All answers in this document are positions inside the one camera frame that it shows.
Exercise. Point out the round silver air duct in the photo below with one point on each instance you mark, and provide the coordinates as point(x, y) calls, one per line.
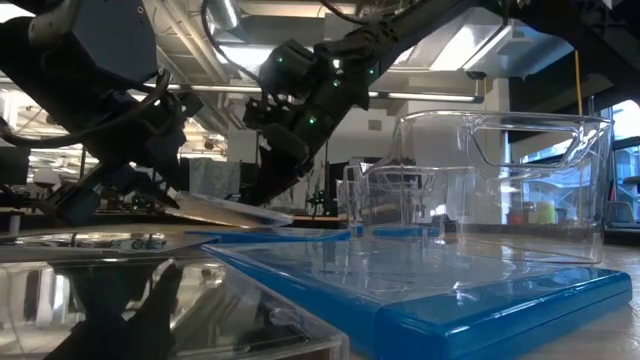
point(222, 12)

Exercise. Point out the black computer monitor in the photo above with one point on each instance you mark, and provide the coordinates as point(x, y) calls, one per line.
point(12, 165)

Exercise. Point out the grey divider panel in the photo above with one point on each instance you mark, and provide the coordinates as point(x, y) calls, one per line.
point(215, 175)

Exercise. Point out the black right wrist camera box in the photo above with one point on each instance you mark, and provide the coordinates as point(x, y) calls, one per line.
point(262, 114)

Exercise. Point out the orange-red container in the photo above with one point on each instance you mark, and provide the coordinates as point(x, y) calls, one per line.
point(516, 217)

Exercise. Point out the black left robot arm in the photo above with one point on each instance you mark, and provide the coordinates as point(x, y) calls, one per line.
point(40, 75)

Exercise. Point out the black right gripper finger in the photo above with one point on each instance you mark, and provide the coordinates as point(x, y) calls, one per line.
point(300, 177)
point(270, 182)

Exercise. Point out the clear jewel case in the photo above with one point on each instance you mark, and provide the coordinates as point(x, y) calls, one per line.
point(125, 245)
point(225, 310)
point(230, 212)

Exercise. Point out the background wooden workbench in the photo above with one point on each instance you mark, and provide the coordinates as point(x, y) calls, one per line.
point(320, 220)

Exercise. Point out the grey wall vent grille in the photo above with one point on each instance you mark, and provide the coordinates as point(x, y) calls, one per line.
point(375, 125)

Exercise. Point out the long linear ceiling light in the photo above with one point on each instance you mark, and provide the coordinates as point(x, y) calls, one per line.
point(430, 96)

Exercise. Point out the black ceiling security camera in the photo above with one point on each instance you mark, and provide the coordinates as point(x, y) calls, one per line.
point(476, 75)

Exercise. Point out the rectangular metal ceiling duct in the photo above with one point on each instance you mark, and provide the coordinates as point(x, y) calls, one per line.
point(500, 50)

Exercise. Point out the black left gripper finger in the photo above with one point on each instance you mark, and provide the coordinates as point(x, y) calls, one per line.
point(82, 200)
point(145, 187)

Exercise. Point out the yellow-green container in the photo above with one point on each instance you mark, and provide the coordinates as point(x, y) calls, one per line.
point(546, 214)

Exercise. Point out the large clear plastic bin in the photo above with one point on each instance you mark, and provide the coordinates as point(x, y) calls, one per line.
point(435, 150)

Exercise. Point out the grey office chair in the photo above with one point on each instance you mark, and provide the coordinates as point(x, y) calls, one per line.
point(621, 215)

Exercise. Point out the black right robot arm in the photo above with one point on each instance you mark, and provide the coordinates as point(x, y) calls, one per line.
point(350, 45)

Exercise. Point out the small clear plastic bin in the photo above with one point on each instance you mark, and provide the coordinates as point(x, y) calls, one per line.
point(355, 200)

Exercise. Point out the background black robot arm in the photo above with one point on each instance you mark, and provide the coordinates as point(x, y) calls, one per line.
point(318, 202)

